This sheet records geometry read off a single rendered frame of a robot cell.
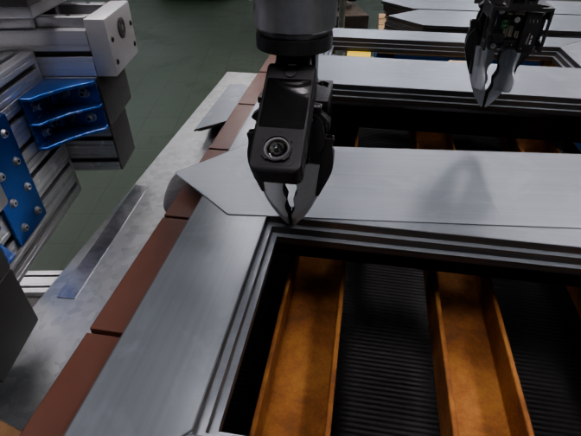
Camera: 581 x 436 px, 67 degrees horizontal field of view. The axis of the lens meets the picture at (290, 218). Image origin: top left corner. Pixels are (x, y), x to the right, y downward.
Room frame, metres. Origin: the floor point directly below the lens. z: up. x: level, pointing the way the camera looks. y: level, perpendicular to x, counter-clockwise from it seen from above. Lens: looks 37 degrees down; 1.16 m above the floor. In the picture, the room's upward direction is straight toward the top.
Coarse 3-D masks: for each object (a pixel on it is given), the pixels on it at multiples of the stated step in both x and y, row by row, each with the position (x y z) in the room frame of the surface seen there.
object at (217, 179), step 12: (216, 156) 0.56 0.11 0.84; (228, 156) 0.56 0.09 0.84; (240, 156) 0.56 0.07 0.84; (204, 168) 0.53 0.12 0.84; (216, 168) 0.52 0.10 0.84; (228, 168) 0.52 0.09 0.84; (240, 168) 0.52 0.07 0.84; (204, 180) 0.49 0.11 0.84; (216, 180) 0.49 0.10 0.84; (228, 180) 0.49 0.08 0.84; (204, 192) 0.46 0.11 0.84; (216, 192) 0.46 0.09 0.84; (228, 192) 0.46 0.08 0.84; (216, 204) 0.44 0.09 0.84; (228, 204) 0.44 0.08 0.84
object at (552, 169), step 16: (528, 160) 0.55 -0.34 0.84; (544, 160) 0.55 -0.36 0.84; (560, 160) 0.55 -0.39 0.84; (576, 160) 0.55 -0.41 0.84; (544, 176) 0.50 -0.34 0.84; (560, 176) 0.50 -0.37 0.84; (576, 176) 0.50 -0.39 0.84; (560, 192) 0.47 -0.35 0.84; (576, 192) 0.47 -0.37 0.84; (576, 208) 0.43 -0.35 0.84; (576, 224) 0.40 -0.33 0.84
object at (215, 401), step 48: (336, 48) 1.17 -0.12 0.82; (384, 48) 1.15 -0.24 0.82; (432, 48) 1.14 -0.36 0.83; (336, 96) 0.83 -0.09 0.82; (384, 96) 0.83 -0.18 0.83; (432, 96) 0.81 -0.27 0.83; (528, 96) 0.79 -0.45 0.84; (288, 240) 0.40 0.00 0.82; (336, 240) 0.39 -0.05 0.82; (384, 240) 0.39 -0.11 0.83; (432, 240) 0.38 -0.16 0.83; (480, 240) 0.38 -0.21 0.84; (528, 240) 0.37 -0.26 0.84; (576, 240) 0.37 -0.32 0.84; (240, 336) 0.26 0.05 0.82; (192, 432) 0.16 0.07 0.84
